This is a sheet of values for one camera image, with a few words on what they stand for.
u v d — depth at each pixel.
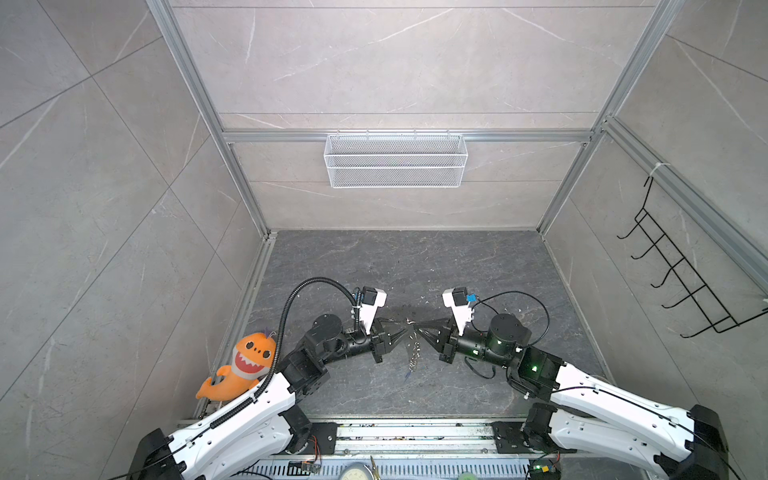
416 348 0.66
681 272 0.67
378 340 0.57
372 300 0.59
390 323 0.62
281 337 0.52
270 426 0.60
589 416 0.50
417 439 0.75
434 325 0.63
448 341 0.57
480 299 0.57
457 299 0.58
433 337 0.63
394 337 0.64
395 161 1.01
